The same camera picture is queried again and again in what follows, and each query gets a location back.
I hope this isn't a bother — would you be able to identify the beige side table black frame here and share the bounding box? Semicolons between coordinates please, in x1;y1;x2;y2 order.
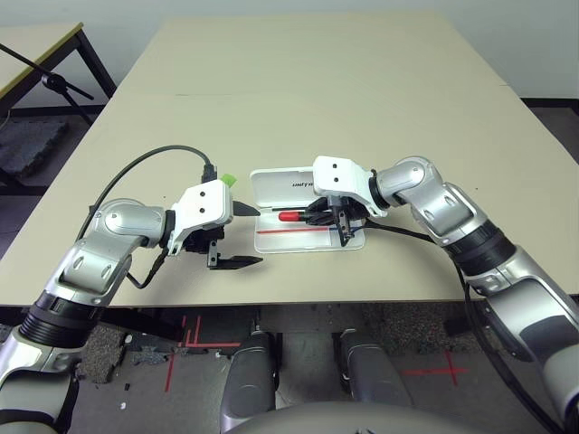
0;21;117;110

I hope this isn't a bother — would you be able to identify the black tripod stand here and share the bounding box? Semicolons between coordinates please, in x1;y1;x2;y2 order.
0;42;97;126

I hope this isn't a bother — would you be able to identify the black table foot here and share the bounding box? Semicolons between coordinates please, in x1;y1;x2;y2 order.
96;308;180;341
445;316;468;338

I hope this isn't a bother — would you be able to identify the grey robot right leg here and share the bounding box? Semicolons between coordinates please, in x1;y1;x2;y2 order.
337;328;413;406

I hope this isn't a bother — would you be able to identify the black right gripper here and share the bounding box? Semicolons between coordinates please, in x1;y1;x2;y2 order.
303;194;368;249

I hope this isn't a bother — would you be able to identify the black foam floor mat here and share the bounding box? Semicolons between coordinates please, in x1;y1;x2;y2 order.
0;118;70;180

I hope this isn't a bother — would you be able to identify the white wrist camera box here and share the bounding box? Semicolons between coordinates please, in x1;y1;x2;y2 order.
311;156;379;217
166;178;235;257

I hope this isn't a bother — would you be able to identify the white plastic pencil case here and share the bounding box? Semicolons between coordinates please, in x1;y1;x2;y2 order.
250;165;366;254

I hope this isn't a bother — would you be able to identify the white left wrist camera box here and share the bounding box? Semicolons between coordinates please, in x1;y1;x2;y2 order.
166;178;235;257

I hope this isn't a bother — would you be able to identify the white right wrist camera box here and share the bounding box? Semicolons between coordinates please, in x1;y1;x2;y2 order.
311;156;379;217

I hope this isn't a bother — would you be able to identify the grey robot torso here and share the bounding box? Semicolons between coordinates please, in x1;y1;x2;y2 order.
221;399;471;434

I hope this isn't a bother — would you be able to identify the red whiteboard marker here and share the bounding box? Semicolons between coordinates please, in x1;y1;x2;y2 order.
278;208;318;224

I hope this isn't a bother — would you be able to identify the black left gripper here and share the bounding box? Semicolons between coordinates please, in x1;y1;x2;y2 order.
182;201;265;272

